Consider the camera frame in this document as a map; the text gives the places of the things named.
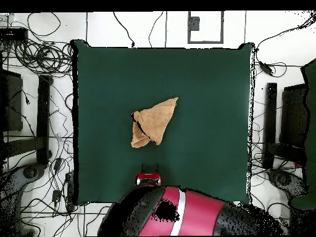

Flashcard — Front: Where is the black electronics box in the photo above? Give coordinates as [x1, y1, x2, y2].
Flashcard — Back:
[0, 27, 29, 43]

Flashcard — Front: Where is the coiled black cable bundle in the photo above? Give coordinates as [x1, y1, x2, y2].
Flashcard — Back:
[14, 40, 75, 75]

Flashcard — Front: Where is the green cloth sheet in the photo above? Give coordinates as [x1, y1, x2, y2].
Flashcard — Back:
[289, 57, 316, 209]

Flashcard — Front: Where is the dark green table cloth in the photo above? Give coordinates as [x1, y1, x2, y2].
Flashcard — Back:
[70, 39, 255, 206]

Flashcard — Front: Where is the grey chair base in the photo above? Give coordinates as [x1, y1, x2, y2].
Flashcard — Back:
[267, 168, 309, 201]
[0, 162, 46, 201]

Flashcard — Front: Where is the small grey box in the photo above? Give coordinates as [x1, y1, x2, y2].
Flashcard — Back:
[189, 16, 200, 31]

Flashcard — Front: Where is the tan terry towel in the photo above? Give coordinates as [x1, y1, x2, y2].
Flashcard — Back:
[130, 96, 179, 149]

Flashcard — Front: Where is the black flat panel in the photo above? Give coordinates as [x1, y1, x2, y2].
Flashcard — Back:
[0, 70, 23, 132]
[280, 83, 308, 149]

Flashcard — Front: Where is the black power adapter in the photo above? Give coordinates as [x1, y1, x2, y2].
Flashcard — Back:
[258, 61, 274, 77]

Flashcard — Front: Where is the grey square floor frame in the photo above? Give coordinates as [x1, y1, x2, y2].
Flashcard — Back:
[187, 10, 225, 44]

